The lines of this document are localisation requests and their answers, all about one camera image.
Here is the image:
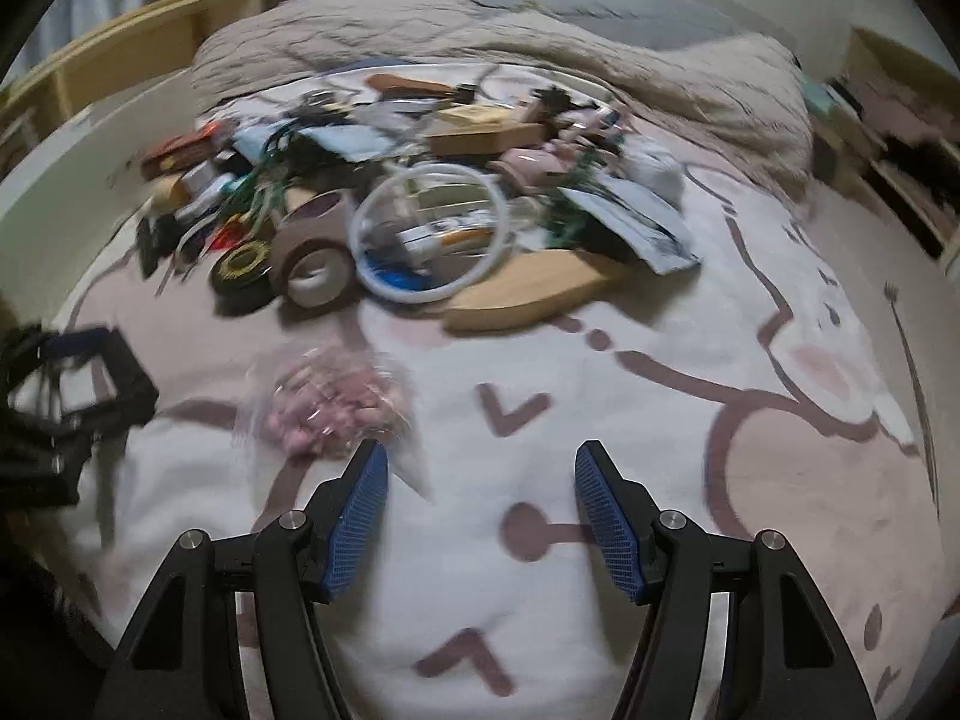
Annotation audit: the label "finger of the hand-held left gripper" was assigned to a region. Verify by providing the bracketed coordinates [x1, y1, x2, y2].
[41, 330, 161, 440]
[0, 322, 119, 403]

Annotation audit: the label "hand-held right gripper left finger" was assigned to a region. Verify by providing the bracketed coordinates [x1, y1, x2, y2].
[94, 439, 391, 720]

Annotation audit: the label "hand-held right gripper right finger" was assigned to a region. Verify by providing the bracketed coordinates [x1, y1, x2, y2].
[574, 441, 878, 720]

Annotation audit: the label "clear bag of pink beads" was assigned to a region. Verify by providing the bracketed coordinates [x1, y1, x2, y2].
[236, 345, 421, 482]

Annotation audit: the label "black and yellow roll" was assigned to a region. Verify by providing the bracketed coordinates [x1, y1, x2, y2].
[208, 238, 277, 314]

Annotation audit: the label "clear round container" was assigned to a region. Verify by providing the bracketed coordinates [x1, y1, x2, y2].
[349, 163, 512, 308]

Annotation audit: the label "white pink-patterned blanket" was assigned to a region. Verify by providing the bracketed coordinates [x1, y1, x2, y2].
[15, 64, 946, 720]

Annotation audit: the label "beige tape roll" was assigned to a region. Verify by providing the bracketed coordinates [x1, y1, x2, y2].
[150, 180, 193, 215]

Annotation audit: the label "brown tape roll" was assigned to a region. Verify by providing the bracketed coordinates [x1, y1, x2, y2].
[281, 190, 357, 248]
[268, 236, 359, 310]

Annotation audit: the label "red box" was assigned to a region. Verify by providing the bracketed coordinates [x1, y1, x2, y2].
[141, 124, 226, 178]

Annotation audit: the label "tan wooden board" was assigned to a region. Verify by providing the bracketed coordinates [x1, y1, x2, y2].
[441, 247, 629, 336]

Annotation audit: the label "wooden shelf unit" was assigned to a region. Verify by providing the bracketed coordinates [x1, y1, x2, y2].
[0, 0, 320, 137]

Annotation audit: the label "grey-blue packet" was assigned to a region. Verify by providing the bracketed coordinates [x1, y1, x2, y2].
[559, 186, 704, 276]

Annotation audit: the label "white tube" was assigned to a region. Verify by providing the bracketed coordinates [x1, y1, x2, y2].
[397, 214, 497, 257]

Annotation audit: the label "light blue mask packet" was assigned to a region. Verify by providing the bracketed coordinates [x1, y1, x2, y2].
[304, 124, 392, 163]

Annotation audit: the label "green plastic sprigs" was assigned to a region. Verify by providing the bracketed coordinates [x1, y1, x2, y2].
[544, 154, 602, 249]

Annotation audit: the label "pink pouch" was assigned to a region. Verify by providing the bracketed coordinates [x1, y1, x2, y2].
[497, 146, 572, 195]

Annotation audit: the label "brown wooden box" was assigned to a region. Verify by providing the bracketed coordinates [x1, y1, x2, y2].
[421, 122, 547, 161]

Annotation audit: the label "brown leather case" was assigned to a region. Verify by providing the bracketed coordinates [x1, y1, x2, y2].
[366, 73, 455, 101]

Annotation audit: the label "cream box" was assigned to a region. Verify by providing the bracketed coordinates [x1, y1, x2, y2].
[437, 103, 513, 129]

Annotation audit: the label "closet shelf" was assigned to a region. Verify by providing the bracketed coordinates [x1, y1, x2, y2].
[810, 26, 960, 257]

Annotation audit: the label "pile of clothes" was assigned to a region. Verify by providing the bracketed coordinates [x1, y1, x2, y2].
[862, 82, 960, 205]

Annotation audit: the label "beige fluffy blanket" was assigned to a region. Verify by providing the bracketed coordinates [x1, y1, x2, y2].
[187, 0, 818, 188]

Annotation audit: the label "grey duvet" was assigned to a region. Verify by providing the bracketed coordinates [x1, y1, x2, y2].
[461, 0, 751, 46]

